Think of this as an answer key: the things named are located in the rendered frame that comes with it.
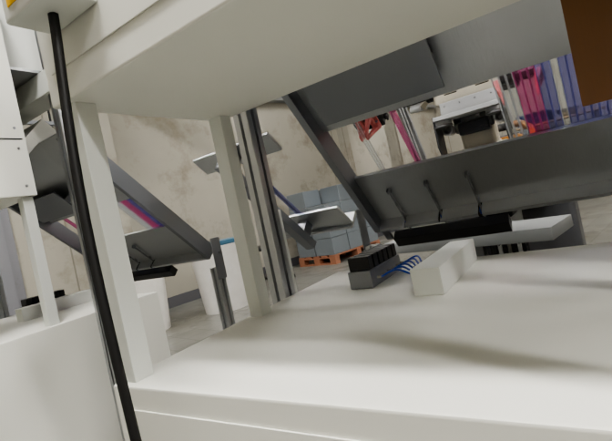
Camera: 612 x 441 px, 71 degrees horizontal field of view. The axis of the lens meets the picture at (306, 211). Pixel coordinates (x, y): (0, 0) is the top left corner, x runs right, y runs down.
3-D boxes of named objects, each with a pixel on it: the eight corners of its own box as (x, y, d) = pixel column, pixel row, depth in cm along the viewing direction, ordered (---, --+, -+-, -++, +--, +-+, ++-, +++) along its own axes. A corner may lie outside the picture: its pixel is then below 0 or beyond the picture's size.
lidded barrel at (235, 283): (235, 299, 463) (221, 239, 463) (268, 298, 427) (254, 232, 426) (189, 316, 421) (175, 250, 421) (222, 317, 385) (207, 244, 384)
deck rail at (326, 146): (375, 232, 135) (378, 218, 139) (381, 231, 134) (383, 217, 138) (238, 35, 94) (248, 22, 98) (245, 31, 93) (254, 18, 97)
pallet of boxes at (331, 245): (345, 251, 682) (331, 188, 681) (381, 247, 633) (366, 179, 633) (300, 267, 608) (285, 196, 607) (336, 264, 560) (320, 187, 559)
